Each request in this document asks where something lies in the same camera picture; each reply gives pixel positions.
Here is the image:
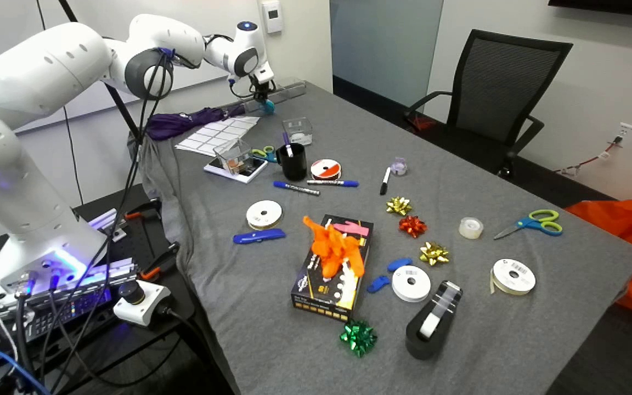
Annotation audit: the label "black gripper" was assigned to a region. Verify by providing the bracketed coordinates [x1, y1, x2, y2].
[250, 58, 279, 107]

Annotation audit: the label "long blue plastic object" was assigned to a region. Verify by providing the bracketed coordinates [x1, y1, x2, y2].
[230, 226, 289, 248]

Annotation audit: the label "small clear purple container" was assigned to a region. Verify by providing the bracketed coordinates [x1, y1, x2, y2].
[387, 156, 410, 179]

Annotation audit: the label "small blue plastic object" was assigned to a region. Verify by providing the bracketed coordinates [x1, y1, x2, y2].
[364, 255, 415, 296]

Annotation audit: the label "clear plastic cup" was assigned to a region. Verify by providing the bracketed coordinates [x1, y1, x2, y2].
[281, 114, 315, 148]

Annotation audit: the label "black cup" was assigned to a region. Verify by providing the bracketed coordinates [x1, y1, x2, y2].
[273, 140, 309, 183]

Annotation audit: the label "white-framed black tablet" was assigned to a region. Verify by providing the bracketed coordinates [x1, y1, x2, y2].
[201, 153, 270, 187]

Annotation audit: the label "clear box with orange contents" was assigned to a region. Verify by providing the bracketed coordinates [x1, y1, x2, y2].
[214, 146, 250, 177]

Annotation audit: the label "purple cloth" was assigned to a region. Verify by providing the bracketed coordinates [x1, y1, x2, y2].
[142, 100, 250, 143]

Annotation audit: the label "red ribbon spool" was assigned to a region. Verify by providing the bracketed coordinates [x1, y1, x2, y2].
[307, 156, 343, 182]

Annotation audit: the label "blue pen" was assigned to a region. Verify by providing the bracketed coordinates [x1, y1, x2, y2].
[303, 176, 361, 191]
[270, 177, 322, 199]

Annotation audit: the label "black marker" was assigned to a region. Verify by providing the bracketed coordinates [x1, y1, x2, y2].
[376, 164, 395, 197]

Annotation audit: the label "orange glove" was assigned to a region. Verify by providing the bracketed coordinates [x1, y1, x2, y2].
[300, 212, 369, 283]

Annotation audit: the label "gold gift bow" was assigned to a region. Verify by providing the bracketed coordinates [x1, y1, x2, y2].
[416, 238, 451, 270]
[384, 192, 415, 219]

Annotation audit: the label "red gift bow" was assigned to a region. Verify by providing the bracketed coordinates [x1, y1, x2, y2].
[396, 212, 429, 241]

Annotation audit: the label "black glove box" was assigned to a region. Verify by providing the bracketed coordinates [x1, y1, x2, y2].
[289, 212, 374, 324]

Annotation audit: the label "black mesh office chair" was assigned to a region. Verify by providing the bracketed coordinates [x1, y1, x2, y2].
[401, 25, 575, 179]

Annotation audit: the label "white emergency stop box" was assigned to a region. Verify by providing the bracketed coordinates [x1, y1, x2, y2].
[112, 279, 173, 328]

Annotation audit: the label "clear tape roll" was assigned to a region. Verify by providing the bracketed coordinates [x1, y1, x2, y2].
[455, 214, 487, 243]

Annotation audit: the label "green gift bow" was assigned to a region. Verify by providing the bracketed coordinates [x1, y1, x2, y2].
[338, 318, 380, 360]

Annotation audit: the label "black tape dispenser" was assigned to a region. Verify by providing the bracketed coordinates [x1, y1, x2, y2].
[403, 279, 464, 361]

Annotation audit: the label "large blue-green scissors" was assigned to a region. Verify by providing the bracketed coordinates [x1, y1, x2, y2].
[492, 207, 566, 243]

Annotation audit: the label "white spool with yellow ribbon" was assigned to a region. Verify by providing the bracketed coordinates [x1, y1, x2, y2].
[487, 255, 539, 298]

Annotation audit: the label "orange bag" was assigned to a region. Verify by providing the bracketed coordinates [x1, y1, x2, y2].
[566, 197, 632, 323]

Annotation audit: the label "small green-handled scissors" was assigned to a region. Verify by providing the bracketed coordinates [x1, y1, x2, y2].
[250, 143, 281, 164]

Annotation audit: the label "white wall thermostat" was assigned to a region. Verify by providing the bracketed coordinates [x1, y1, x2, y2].
[259, 0, 285, 36]

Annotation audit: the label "orange-handled black clamp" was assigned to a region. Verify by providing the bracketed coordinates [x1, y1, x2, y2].
[121, 202, 165, 223]
[136, 243, 183, 286]

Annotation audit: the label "black wall television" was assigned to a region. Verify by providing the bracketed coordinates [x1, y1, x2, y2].
[546, 0, 632, 22]

